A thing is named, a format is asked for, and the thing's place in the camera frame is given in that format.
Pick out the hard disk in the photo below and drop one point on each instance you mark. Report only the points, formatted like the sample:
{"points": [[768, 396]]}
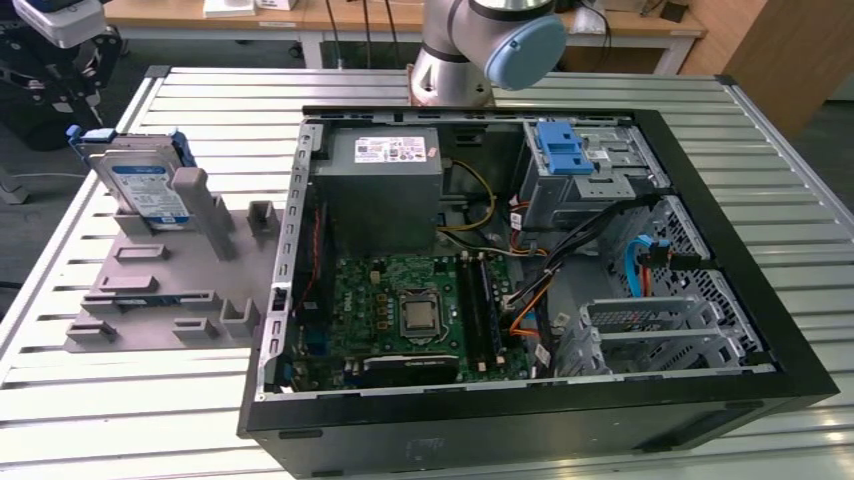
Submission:
{"points": [[142, 190]]}

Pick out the silver disk bay cage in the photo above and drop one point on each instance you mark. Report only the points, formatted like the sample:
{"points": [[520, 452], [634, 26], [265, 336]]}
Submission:
{"points": [[667, 330]]}

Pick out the white box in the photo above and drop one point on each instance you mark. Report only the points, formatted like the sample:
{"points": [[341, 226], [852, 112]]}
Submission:
{"points": [[227, 7]]}

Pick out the wooden desk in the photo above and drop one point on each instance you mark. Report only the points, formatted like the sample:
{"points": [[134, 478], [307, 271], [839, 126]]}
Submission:
{"points": [[333, 22]]}

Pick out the grey parts rack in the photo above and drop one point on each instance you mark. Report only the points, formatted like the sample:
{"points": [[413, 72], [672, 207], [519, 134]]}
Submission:
{"points": [[180, 280]]}

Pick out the RAM stick in rack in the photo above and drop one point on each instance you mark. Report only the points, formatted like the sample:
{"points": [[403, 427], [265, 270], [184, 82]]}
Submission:
{"points": [[146, 300]]}

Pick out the grey power supply unit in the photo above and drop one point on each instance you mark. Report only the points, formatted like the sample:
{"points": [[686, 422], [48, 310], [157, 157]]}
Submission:
{"points": [[373, 210]]}

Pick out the green motherboard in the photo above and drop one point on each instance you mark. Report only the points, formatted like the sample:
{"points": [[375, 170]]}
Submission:
{"points": [[360, 300]]}

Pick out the CPU in socket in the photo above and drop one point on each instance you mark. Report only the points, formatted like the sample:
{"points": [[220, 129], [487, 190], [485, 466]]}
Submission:
{"points": [[421, 316]]}

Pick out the blue drive bay latch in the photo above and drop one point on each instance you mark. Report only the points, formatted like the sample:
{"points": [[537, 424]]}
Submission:
{"points": [[560, 150]]}

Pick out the black graphics card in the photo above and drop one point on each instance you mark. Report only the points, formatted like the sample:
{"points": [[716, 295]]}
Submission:
{"points": [[407, 370]]}

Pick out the installed RAM stick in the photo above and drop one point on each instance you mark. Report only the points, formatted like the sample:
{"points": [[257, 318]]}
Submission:
{"points": [[483, 310]]}

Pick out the silver optical drive cage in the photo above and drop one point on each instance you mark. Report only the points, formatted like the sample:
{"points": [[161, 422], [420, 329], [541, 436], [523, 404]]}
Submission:
{"points": [[600, 190]]}

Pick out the black PC case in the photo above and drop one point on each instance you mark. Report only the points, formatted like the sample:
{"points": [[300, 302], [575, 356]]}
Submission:
{"points": [[533, 425]]}

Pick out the wooden cabinet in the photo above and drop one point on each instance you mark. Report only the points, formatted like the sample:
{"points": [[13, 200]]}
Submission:
{"points": [[787, 50]]}

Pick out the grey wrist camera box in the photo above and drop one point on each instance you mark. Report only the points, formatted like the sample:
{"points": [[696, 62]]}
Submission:
{"points": [[62, 20]]}

